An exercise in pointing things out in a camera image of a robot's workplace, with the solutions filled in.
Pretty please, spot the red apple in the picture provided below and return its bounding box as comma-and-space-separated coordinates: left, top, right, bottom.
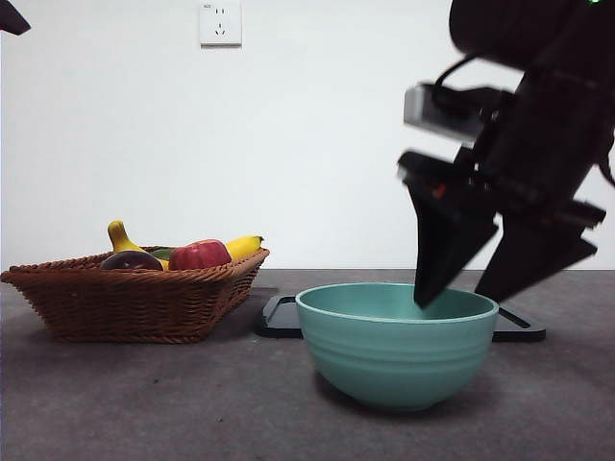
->
167, 238, 233, 272

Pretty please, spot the teal ceramic bowl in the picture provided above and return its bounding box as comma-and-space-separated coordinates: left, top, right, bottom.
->
294, 282, 500, 414

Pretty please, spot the dark purple plum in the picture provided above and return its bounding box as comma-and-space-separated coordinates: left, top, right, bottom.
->
99, 250, 164, 272

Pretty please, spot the black rectangular tray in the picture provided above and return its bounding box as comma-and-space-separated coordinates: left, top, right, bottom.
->
254, 295, 547, 343

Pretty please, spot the yellow banana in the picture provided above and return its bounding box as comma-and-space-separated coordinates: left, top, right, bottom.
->
107, 220, 264, 270

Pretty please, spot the brown wicker basket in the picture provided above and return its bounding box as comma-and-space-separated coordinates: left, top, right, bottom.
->
0, 247, 270, 345

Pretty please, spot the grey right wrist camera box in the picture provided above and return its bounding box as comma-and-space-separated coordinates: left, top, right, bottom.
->
403, 84, 486, 141

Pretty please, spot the white wall socket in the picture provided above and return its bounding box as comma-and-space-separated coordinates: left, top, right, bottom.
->
199, 0, 242, 48

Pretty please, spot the black right camera cable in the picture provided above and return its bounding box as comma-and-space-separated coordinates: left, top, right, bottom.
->
431, 55, 489, 116

